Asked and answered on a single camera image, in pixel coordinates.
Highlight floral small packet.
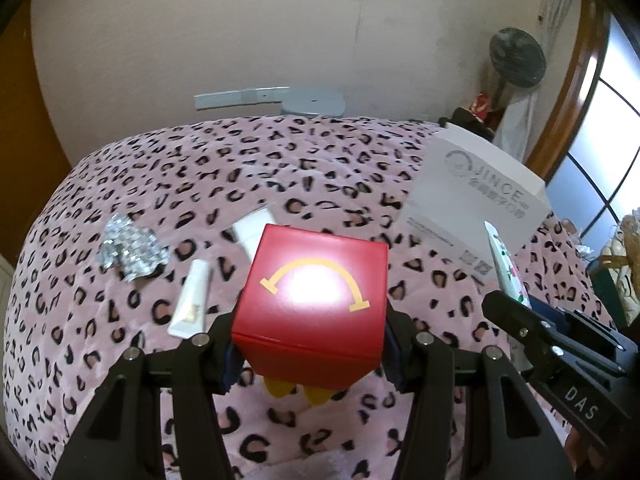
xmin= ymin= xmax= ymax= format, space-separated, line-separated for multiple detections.
xmin=484 ymin=221 xmax=532 ymax=308

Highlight white cream tube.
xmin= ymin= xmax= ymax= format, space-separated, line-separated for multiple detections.
xmin=167 ymin=259 xmax=210 ymax=339

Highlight red happy meal box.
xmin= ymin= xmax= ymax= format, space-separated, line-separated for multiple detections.
xmin=231 ymin=224 xmax=388 ymax=405

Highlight clear bag white cotton pads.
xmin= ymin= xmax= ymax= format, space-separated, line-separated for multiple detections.
xmin=231 ymin=205 xmax=277 ymax=262

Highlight crumpled silver foil wrapper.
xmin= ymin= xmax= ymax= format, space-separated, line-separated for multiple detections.
xmin=98 ymin=214 xmax=169 ymax=282

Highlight pink leopard print blanket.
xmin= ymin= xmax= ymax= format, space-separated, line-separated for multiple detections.
xmin=2 ymin=117 xmax=614 ymax=479

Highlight white cloth fan cover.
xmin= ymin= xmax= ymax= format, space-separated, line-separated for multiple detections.
xmin=494 ymin=89 xmax=539 ymax=162

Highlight red snack bag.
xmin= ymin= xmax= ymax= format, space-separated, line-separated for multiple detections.
xmin=470 ymin=92 xmax=491 ymax=120

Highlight black standing fan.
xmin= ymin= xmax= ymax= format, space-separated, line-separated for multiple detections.
xmin=489 ymin=27 xmax=547 ymax=107

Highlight wooden window frame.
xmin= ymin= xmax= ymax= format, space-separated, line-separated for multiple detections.
xmin=526 ymin=0 xmax=610 ymax=183

